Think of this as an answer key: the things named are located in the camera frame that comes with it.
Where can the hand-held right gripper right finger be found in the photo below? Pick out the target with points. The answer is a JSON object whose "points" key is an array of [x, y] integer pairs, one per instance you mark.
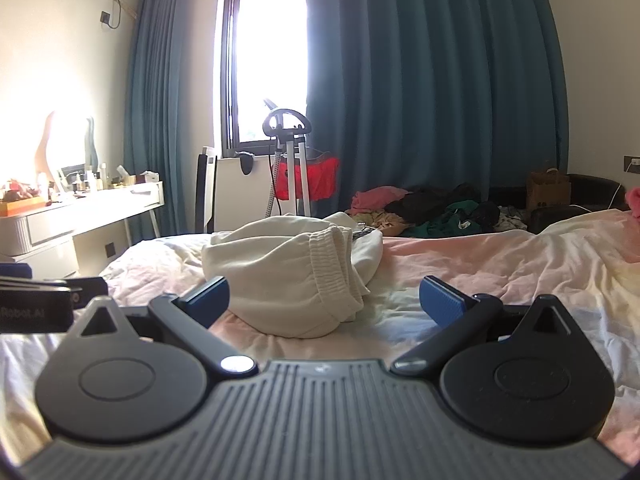
{"points": [[442, 302]]}

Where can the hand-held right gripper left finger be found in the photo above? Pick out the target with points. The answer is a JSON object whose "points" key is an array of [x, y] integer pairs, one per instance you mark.
{"points": [[210, 296]]}

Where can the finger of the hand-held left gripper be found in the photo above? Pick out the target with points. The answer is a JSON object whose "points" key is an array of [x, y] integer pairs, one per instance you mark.
{"points": [[15, 271], [90, 292]]}

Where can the cream sweatpants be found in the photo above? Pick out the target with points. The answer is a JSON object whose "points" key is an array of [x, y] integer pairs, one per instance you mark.
{"points": [[280, 280]]}

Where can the pink garment in clothes pile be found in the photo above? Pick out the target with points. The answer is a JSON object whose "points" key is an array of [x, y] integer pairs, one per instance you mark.
{"points": [[375, 197]]}

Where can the white dressing table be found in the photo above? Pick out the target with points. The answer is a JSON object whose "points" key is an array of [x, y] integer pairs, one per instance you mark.
{"points": [[50, 230]]}

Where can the wooden tray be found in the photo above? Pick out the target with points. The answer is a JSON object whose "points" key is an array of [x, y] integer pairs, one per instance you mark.
{"points": [[25, 206]]}

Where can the pink and white bed sheet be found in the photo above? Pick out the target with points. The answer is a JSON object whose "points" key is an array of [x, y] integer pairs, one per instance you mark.
{"points": [[500, 270]]}

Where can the green garment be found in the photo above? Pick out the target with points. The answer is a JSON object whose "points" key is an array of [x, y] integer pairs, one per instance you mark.
{"points": [[450, 216]]}

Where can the black garment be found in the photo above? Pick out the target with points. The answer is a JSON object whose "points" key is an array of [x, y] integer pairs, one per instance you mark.
{"points": [[425, 202]]}

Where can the tan patterned garment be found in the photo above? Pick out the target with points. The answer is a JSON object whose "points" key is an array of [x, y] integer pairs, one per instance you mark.
{"points": [[380, 222]]}

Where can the white printed garment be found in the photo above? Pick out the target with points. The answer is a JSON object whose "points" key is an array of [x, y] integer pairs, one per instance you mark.
{"points": [[510, 220]]}

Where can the row of cosmetic bottles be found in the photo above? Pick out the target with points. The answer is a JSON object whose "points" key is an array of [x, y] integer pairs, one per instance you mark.
{"points": [[90, 180]]}

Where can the small wooden box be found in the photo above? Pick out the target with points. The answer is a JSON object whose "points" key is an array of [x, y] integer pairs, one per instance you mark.
{"points": [[126, 177]]}

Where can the tissue box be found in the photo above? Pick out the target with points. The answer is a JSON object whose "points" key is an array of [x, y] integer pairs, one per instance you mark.
{"points": [[148, 177]]}

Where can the curved table mirror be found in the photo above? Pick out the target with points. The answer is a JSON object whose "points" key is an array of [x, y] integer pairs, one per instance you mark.
{"points": [[65, 145]]}

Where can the black steamer mitt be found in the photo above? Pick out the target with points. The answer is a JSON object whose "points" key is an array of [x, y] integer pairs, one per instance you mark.
{"points": [[246, 165]]}

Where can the brown paper bag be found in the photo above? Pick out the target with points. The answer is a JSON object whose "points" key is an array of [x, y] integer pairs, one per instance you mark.
{"points": [[547, 190]]}

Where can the red hanging garment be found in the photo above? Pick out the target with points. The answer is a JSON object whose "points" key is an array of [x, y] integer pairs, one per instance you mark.
{"points": [[320, 177]]}

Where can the narrow blue curtain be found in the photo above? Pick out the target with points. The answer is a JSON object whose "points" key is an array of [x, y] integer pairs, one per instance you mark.
{"points": [[165, 110]]}

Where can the pink garment on bed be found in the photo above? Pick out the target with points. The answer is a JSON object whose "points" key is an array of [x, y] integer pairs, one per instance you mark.
{"points": [[634, 202]]}

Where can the wide blue curtain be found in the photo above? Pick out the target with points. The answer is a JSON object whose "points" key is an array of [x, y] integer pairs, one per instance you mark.
{"points": [[425, 85]]}

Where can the dark framed window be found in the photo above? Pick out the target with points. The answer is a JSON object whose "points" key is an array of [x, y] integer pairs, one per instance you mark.
{"points": [[270, 60]]}

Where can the black low wall socket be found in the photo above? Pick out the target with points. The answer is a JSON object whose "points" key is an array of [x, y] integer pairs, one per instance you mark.
{"points": [[110, 251]]}

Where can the metal wall socket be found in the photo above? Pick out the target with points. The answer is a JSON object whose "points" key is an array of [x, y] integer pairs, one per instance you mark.
{"points": [[633, 163]]}

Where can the black wall plug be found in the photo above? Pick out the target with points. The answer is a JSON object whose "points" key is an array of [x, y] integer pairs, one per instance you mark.
{"points": [[106, 17]]}

